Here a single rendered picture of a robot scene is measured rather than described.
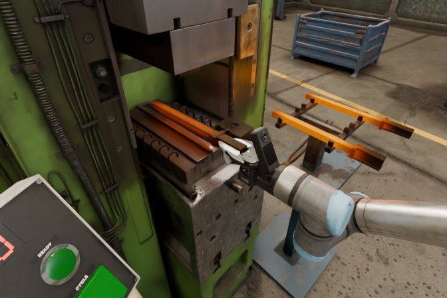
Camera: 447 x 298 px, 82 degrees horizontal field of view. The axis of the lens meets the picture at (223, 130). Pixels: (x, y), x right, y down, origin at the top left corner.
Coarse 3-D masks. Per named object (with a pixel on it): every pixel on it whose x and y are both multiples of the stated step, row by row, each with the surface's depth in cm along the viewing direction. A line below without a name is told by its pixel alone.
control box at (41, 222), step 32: (32, 192) 40; (0, 224) 36; (32, 224) 39; (64, 224) 42; (0, 256) 35; (32, 256) 38; (96, 256) 45; (0, 288) 34; (32, 288) 37; (64, 288) 40; (128, 288) 49
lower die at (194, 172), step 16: (144, 112) 99; (144, 128) 92; (160, 128) 90; (176, 128) 88; (160, 144) 84; (176, 144) 82; (192, 144) 82; (176, 160) 78; (192, 160) 77; (208, 160) 80; (224, 160) 86; (192, 176) 77
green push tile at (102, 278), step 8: (96, 272) 44; (104, 272) 45; (88, 280) 43; (96, 280) 44; (104, 280) 45; (112, 280) 46; (88, 288) 42; (96, 288) 43; (104, 288) 44; (112, 288) 45; (120, 288) 47; (80, 296) 41; (88, 296) 42; (96, 296) 43; (104, 296) 44; (112, 296) 45; (120, 296) 46
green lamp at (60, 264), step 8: (64, 248) 41; (56, 256) 40; (64, 256) 41; (72, 256) 42; (48, 264) 39; (56, 264) 40; (64, 264) 41; (72, 264) 42; (48, 272) 39; (56, 272) 39; (64, 272) 40
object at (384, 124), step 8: (312, 96) 115; (320, 96) 115; (328, 104) 111; (336, 104) 109; (344, 112) 107; (352, 112) 104; (360, 112) 103; (368, 120) 101; (376, 120) 98; (384, 120) 97; (384, 128) 97; (392, 128) 96; (400, 128) 93; (408, 128) 93; (408, 136) 93
